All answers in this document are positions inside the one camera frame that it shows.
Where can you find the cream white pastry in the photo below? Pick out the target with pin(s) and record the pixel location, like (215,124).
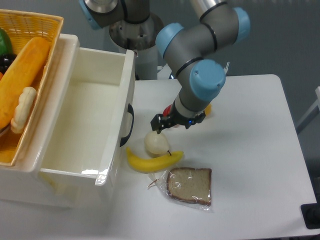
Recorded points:
(22,111)

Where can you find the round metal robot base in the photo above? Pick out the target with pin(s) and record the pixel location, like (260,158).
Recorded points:
(139,38)

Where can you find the black object at table edge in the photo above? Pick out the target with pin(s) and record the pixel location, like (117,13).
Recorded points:
(311,215)

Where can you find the red bell pepper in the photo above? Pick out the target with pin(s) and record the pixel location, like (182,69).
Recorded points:
(167,110)

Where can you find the black drawer handle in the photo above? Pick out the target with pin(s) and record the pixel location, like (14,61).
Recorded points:
(129,124)

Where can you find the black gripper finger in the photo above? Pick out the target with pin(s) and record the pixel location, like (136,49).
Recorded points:
(159,123)
(196,120)

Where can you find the white plastic drawer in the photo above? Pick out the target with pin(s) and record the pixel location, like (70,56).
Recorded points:
(84,149)

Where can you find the white drawer cabinet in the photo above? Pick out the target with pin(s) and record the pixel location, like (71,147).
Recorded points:
(24,181)

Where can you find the dark purple grapes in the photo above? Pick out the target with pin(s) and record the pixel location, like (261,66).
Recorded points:
(6,60)

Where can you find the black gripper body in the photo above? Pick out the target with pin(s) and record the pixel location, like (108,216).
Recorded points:
(176,119)

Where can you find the white frame at right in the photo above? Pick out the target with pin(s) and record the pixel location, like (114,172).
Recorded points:
(310,114)

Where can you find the yellow banana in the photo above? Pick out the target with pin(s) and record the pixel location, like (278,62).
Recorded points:
(153,164)

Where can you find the yellow bell pepper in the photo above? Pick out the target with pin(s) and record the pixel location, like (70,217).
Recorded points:
(208,110)

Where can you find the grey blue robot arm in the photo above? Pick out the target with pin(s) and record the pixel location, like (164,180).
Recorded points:
(184,50)

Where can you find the pale white pear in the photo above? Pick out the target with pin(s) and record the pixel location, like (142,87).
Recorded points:
(156,144)

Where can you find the green bell pepper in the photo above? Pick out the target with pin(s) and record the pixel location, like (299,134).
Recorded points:
(5,43)

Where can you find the bread slice in plastic bag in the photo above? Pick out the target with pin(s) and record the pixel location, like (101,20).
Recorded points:
(186,186)

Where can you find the orange baguette loaf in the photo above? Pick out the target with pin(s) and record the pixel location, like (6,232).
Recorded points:
(21,74)

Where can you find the yellow woven basket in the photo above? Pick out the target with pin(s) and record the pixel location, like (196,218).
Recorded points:
(33,37)

